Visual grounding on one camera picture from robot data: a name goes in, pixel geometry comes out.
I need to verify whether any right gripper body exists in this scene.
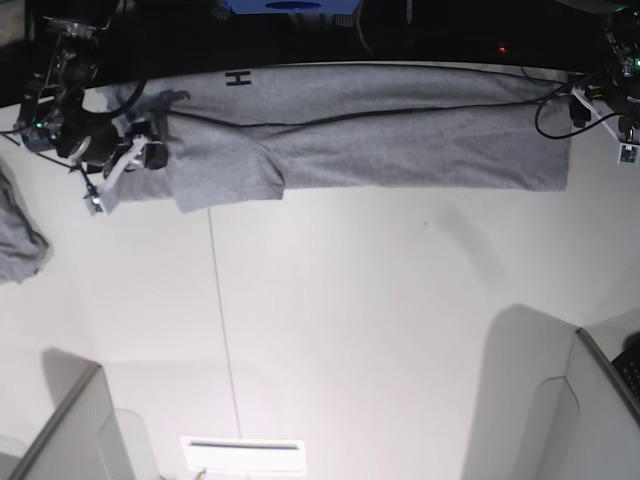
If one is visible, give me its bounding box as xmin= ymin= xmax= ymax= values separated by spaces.
xmin=54 ymin=114 xmax=133 ymax=168

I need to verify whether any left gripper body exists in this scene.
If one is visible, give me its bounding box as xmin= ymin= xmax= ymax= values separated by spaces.
xmin=587 ymin=76 xmax=639 ymax=120

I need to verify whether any grey T-shirt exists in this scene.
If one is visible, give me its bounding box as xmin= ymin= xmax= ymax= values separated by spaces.
xmin=106 ymin=64 xmax=571 ymax=212

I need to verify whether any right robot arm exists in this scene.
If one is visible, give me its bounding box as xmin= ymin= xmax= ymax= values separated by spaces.
xmin=1 ymin=1 xmax=168 ymax=177

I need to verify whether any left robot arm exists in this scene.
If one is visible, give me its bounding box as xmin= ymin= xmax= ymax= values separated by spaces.
xmin=563 ymin=0 xmax=639 ymax=131

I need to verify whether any grey cloth pile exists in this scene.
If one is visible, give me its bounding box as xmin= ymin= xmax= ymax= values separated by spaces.
xmin=1 ymin=159 xmax=52 ymax=285

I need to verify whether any blue box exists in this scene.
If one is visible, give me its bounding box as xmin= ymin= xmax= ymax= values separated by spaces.
xmin=225 ymin=0 xmax=360 ymax=15

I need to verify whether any black keyboard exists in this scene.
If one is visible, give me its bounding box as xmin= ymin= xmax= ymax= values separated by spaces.
xmin=613 ymin=348 xmax=640 ymax=400

